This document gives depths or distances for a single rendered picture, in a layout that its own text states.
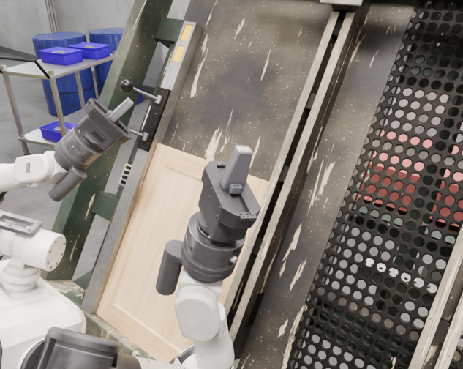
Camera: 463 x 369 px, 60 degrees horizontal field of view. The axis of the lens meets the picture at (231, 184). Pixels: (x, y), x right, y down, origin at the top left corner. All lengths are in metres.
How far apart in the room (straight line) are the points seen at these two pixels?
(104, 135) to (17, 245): 0.33
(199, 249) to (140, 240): 0.70
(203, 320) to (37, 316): 0.27
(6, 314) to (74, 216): 0.77
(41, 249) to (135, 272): 0.55
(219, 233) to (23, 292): 0.41
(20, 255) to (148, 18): 0.98
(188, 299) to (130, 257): 0.67
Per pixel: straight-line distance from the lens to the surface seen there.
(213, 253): 0.57
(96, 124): 0.97
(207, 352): 0.77
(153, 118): 1.27
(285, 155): 0.97
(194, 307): 0.64
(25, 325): 0.74
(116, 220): 1.31
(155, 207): 1.24
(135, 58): 1.49
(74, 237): 1.52
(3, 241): 0.80
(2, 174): 1.15
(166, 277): 0.66
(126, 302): 1.29
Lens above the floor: 1.85
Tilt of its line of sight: 29 degrees down
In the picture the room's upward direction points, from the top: straight up
